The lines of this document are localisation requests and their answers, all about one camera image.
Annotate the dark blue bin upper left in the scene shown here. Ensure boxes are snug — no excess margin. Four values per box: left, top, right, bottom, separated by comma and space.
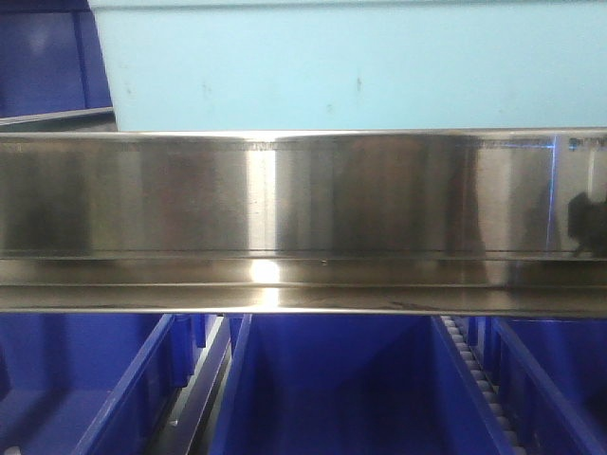
1, 1, 112, 118

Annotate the light blue plastic bin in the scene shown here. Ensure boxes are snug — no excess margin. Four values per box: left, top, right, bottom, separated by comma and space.
90, 1, 606, 131

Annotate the dark blue bin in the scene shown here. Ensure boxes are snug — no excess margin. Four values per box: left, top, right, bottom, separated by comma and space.
1, 314, 215, 454
212, 314, 514, 454
1, 1, 112, 118
464, 317, 606, 454

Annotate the dark blue bin lower middle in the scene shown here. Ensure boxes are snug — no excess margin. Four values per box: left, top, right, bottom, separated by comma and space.
212, 314, 514, 454

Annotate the steel divider rail lower left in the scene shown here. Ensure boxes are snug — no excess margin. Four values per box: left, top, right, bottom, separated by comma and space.
145, 317, 231, 454

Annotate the stainless steel shelf front rail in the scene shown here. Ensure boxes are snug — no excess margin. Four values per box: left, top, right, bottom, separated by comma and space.
1, 128, 606, 318

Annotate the white roller track lower right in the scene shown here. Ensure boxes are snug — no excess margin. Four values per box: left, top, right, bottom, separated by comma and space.
440, 316, 527, 454

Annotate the dark blue bin lower right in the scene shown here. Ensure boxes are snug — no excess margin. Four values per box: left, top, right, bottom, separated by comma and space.
464, 317, 606, 454

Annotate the dark blue bin lower left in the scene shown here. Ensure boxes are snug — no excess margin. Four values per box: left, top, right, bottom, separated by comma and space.
1, 314, 215, 454

